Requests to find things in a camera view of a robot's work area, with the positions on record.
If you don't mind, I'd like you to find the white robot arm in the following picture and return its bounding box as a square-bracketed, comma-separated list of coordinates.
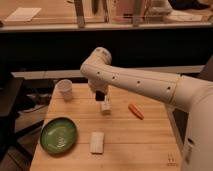
[80, 47, 213, 171]

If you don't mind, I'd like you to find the white ceramic cup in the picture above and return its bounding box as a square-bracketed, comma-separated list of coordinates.
[56, 79, 72, 101]

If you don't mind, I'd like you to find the white eraser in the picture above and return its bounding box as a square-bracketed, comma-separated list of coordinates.
[90, 132, 104, 154]

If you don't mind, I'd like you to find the white rectangular block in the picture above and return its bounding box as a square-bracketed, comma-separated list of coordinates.
[100, 97, 111, 114]

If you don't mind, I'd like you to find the orange carrot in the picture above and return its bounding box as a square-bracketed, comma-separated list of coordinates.
[128, 103, 144, 120]

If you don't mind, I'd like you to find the green bowl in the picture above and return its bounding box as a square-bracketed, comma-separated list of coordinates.
[40, 117, 78, 155]

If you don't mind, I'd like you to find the white paper sheet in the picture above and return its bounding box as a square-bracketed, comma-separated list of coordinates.
[5, 7, 41, 22]

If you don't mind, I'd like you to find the long wooden shelf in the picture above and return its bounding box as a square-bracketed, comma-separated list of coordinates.
[0, 22, 213, 33]

